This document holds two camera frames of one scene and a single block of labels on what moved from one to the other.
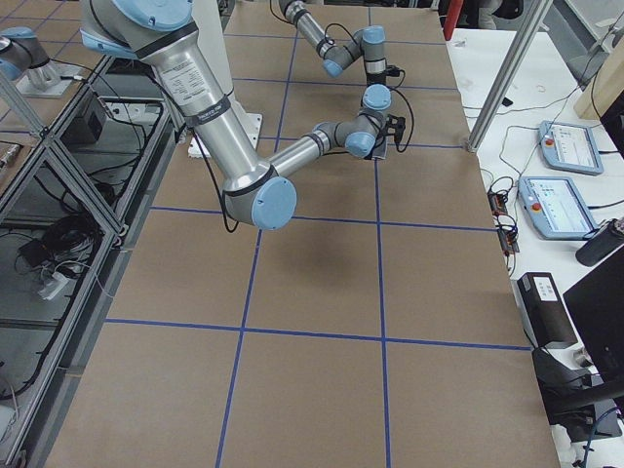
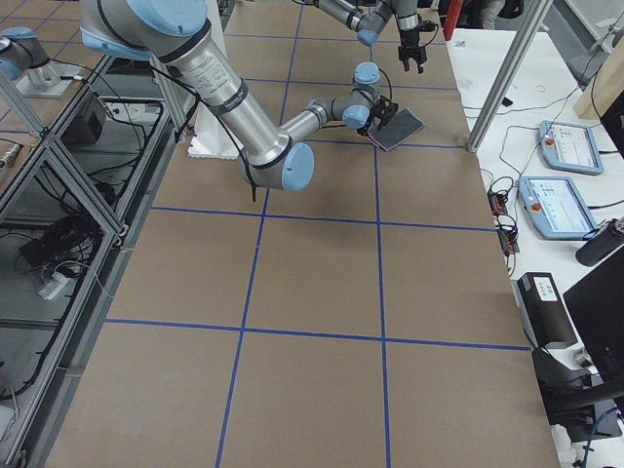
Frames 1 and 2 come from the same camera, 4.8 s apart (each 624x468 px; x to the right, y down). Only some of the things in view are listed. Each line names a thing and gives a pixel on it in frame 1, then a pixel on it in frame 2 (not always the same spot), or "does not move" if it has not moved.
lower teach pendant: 556,207 does not move
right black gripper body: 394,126 → 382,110
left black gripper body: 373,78 → 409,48
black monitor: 597,305 does not move
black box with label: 544,311 does not move
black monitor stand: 584,406 does not move
